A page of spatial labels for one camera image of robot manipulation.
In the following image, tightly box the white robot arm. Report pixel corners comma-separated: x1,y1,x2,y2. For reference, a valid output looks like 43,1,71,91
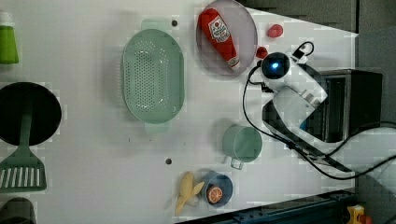
261,52,328,133

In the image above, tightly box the green metal cup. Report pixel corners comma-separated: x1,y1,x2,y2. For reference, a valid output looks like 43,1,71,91
222,125,262,170

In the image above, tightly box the green perforated colander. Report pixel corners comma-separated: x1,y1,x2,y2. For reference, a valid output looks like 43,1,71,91
120,19,185,133

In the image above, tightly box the blue bowl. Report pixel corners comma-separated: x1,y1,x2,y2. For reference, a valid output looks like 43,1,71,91
201,171,233,207

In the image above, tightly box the plush banana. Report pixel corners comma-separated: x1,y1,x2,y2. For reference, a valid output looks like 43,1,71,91
175,172,205,216

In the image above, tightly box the orange slice toy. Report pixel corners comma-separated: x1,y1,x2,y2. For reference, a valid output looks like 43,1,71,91
206,186,223,204

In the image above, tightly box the red plush strawberry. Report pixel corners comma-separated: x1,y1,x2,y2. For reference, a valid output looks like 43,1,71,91
267,24,284,38
256,47,268,59

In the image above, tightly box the red plush ketchup bottle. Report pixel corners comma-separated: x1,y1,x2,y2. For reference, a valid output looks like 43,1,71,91
198,7,240,70

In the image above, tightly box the grey round plate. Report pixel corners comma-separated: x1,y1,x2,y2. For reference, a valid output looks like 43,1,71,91
195,0,258,77

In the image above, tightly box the black frying pan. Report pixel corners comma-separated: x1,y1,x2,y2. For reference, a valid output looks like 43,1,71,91
0,81,63,147

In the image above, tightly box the green slotted spatula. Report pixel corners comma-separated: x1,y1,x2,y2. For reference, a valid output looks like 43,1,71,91
0,113,47,193

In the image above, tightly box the yellow red toy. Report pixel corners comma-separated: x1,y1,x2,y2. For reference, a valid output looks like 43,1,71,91
347,204,373,224

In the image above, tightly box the green bottle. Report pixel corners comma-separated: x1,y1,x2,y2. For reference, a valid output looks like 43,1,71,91
0,11,19,64

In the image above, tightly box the dark grey container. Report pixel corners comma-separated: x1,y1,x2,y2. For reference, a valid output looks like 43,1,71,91
0,198,36,224

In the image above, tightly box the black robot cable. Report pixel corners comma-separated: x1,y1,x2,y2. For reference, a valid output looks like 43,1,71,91
242,41,396,181

